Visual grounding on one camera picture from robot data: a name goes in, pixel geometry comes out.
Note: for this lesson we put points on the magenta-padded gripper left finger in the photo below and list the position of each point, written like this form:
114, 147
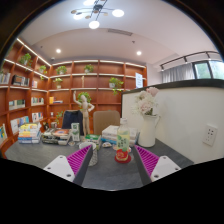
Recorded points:
61, 166

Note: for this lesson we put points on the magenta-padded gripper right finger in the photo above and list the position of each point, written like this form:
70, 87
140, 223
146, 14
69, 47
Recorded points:
163, 166

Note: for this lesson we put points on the dark book stack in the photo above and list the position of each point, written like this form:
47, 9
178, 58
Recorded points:
56, 136

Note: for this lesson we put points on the tall green white carton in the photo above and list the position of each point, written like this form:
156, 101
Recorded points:
75, 131

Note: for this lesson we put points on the white ceramic vase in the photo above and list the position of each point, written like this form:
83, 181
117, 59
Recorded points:
147, 131

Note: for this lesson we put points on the green white box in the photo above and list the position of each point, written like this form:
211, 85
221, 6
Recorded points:
93, 137

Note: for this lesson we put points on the flat round red coaster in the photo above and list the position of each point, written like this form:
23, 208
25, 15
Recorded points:
116, 160

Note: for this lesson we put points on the dark blue chair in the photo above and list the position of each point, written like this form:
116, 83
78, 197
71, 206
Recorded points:
71, 120

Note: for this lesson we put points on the small blue white cup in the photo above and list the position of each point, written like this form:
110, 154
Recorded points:
106, 145

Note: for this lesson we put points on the wooden artist mannequin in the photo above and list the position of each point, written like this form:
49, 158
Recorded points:
85, 110

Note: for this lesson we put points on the wooden shelf unit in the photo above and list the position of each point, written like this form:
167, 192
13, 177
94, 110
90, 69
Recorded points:
66, 96

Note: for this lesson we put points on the grey curtain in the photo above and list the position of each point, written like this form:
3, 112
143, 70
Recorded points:
178, 72

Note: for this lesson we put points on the window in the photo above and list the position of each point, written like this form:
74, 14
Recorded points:
210, 70

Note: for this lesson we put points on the recessed ceiling light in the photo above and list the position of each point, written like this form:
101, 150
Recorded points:
138, 52
58, 50

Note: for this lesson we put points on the ceiling air vent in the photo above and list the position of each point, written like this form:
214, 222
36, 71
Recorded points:
120, 32

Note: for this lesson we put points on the branched ceiling lamp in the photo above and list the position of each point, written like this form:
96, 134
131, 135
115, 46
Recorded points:
94, 24

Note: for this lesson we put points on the white wall socket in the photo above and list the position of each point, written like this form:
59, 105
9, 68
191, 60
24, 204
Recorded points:
210, 135

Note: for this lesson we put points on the white wall notice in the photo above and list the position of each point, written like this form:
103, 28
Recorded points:
139, 80

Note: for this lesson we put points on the black ceiling track rail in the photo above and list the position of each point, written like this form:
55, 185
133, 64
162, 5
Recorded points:
186, 57

